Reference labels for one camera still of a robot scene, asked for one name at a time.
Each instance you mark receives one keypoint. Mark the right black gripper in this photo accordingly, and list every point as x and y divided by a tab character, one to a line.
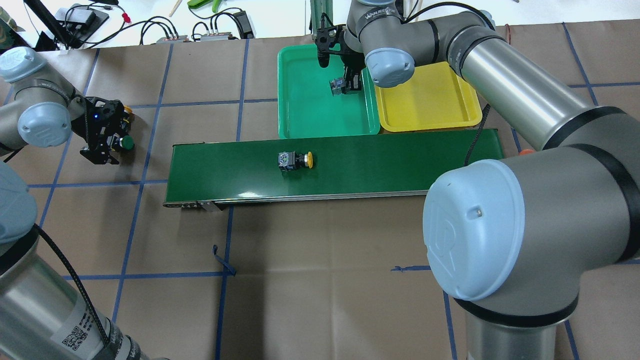
353	64

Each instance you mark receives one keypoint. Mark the yellow push button far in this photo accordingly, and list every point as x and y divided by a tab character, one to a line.
129	114

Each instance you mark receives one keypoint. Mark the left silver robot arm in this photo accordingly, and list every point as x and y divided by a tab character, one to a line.
45	310

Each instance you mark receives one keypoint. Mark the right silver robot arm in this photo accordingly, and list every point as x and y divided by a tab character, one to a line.
509	239

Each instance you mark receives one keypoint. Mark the black power adapter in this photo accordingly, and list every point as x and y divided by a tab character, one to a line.
245	27

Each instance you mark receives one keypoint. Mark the yellow plastic tray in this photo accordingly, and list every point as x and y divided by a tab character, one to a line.
434	98

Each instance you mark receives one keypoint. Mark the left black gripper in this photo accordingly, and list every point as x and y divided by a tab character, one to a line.
85	125

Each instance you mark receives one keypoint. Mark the yellow push button switch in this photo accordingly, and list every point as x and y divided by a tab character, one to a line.
291	161

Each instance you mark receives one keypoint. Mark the aluminium frame post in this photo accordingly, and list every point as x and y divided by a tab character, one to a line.
321	16

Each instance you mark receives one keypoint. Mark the green plastic tray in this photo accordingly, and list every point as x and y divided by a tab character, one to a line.
306	106

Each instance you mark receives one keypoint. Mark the green conveyor belt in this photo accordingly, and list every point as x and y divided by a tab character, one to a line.
215	175

